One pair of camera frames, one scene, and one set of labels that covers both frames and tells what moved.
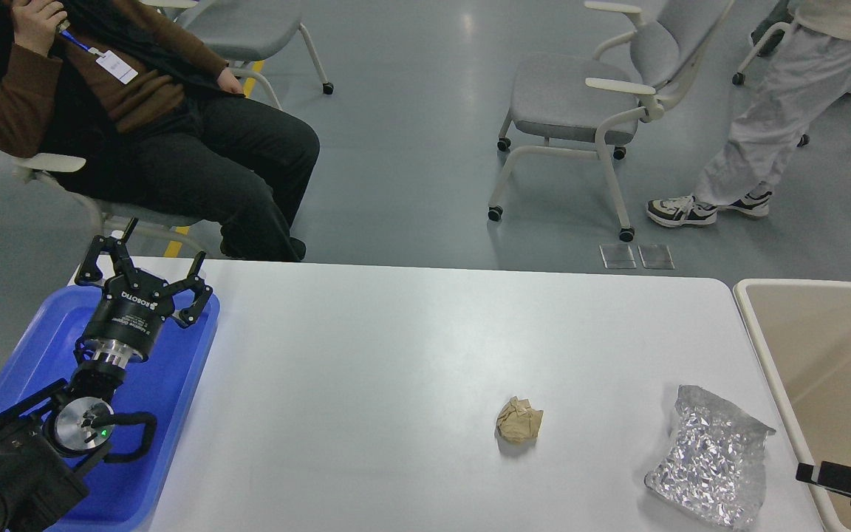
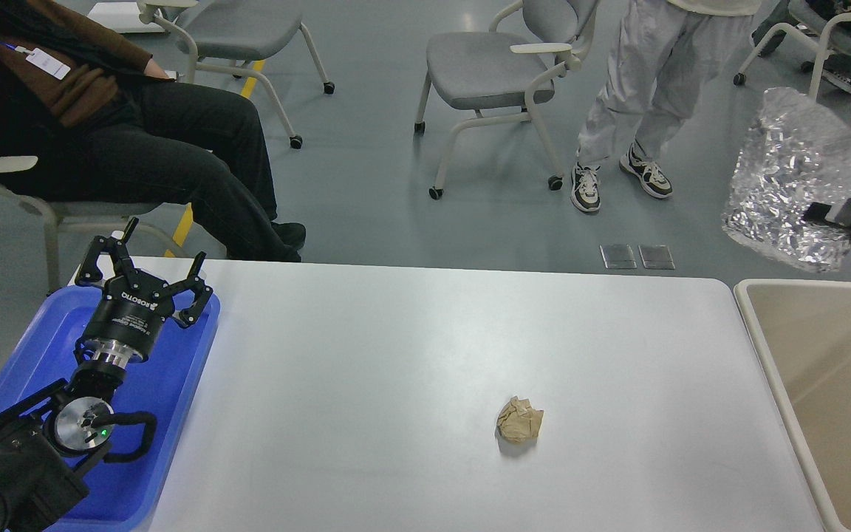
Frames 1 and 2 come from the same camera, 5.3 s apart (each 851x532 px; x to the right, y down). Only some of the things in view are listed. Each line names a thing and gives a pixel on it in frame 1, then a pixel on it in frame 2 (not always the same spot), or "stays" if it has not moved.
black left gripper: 127,321 stays
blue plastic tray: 123,493 stays
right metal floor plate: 656,256 stays
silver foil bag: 716,459 to 798,152
